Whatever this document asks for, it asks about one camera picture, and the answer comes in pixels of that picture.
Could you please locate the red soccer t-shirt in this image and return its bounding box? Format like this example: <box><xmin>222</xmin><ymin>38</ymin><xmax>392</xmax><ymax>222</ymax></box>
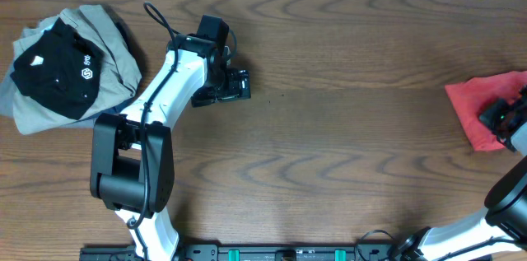
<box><xmin>445</xmin><ymin>71</ymin><xmax>526</xmax><ymax>151</ymax></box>

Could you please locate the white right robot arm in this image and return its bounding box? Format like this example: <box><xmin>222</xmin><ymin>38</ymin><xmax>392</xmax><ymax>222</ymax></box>
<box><xmin>389</xmin><ymin>87</ymin><xmax>526</xmax><ymax>261</ymax></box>

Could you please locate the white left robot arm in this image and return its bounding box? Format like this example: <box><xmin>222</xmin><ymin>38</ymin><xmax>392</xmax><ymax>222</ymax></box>
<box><xmin>90</xmin><ymin>32</ymin><xmax>250</xmax><ymax>260</ymax></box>

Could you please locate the khaki folded shirt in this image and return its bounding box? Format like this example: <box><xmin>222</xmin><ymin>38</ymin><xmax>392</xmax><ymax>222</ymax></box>
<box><xmin>1</xmin><ymin>5</ymin><xmax>142</xmax><ymax>135</ymax></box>

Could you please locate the navy blue folded garment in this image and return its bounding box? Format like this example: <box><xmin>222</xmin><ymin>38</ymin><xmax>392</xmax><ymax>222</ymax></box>
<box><xmin>102</xmin><ymin>98</ymin><xmax>133</xmax><ymax>114</ymax></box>

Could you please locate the black polo shirt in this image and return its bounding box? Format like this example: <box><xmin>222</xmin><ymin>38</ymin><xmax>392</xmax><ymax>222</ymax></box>
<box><xmin>11</xmin><ymin>19</ymin><xmax>104</xmax><ymax>120</ymax></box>

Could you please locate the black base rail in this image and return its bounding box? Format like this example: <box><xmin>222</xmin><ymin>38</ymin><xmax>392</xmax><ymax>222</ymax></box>
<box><xmin>79</xmin><ymin>242</ymin><xmax>413</xmax><ymax>261</ymax></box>

